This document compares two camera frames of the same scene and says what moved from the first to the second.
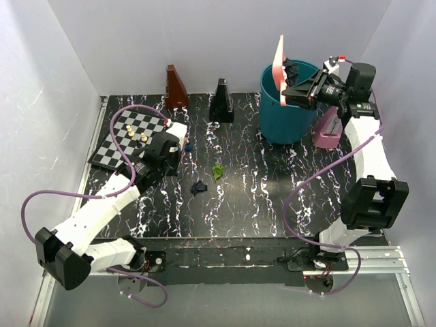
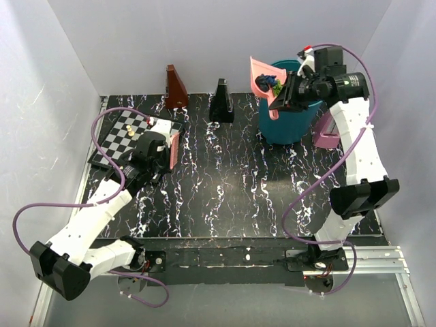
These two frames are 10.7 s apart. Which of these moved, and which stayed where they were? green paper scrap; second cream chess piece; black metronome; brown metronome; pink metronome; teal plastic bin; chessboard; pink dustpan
Moved: green paper scrap; pink dustpan
Stayed: teal plastic bin; black metronome; second cream chess piece; pink metronome; brown metronome; chessboard
